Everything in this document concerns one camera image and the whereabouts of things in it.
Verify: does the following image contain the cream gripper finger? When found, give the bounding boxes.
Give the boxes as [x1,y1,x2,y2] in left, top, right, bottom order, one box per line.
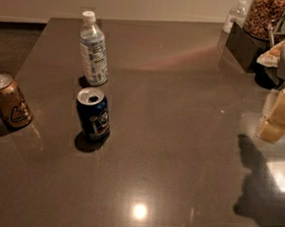
[261,89,279,117]
[256,88,285,143]

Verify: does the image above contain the blue pepsi can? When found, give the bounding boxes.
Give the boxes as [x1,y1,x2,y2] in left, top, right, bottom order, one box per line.
[76,86,110,142]

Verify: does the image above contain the clear bottle in background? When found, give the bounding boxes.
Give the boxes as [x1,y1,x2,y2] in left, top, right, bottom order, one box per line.
[222,0,247,33]

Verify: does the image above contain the clear plastic water bottle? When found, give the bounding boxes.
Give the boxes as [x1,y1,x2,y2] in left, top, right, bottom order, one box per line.
[80,11,108,86]

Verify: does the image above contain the brown soda can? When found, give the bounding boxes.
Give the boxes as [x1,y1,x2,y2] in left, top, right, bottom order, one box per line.
[0,73,32,129]

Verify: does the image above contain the black bowl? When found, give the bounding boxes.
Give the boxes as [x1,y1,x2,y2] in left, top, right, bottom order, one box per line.
[255,65,284,90]

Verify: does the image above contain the snack packet in bowl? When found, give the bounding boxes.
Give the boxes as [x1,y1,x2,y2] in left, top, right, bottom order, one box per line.
[257,41,284,68]

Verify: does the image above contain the jar of nuts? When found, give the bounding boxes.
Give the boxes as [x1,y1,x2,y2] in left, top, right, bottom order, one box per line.
[243,0,285,41]

